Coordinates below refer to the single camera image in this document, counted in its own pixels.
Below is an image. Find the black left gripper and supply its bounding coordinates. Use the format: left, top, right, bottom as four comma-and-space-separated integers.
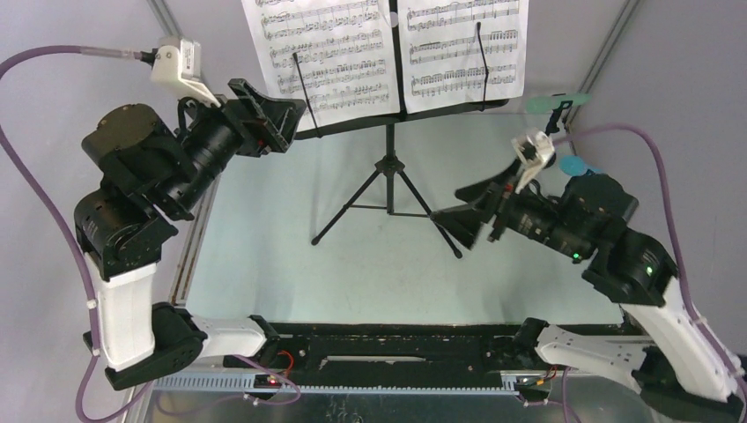
164, 78, 308, 215

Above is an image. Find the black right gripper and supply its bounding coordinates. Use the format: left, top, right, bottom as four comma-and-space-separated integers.
425, 154, 587, 260

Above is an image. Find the black music stand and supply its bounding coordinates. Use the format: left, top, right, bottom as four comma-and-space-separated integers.
241, 0, 531, 260

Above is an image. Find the sheet music page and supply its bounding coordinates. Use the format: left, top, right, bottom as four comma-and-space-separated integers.
397, 0, 529, 113
242, 0, 400, 130

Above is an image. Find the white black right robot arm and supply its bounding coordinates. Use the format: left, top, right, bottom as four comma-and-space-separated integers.
432, 174, 746, 422

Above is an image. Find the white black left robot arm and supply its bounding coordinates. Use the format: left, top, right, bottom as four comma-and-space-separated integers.
74, 78, 310, 390

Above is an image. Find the blue toy microphone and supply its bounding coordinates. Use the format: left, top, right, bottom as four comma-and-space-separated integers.
558, 155, 603, 177

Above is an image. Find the black far microphone stand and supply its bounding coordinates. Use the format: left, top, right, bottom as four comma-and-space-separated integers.
544, 100, 573, 136

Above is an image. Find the green toy microphone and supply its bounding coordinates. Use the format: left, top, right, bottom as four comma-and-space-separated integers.
524, 93, 591, 115

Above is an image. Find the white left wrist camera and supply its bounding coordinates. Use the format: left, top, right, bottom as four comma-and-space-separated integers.
140, 36, 222, 108

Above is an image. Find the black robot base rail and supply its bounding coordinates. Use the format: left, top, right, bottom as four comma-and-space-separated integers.
253, 323, 563, 390

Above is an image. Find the aluminium table frame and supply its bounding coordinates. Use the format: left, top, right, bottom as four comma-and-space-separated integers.
116, 0, 684, 423

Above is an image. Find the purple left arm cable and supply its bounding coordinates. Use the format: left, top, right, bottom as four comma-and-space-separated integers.
0, 45, 159, 423

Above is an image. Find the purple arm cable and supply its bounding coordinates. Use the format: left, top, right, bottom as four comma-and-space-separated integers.
0, 45, 159, 423
554, 122, 747, 423

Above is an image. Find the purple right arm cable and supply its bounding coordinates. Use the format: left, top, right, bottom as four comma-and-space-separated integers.
554, 122, 747, 423

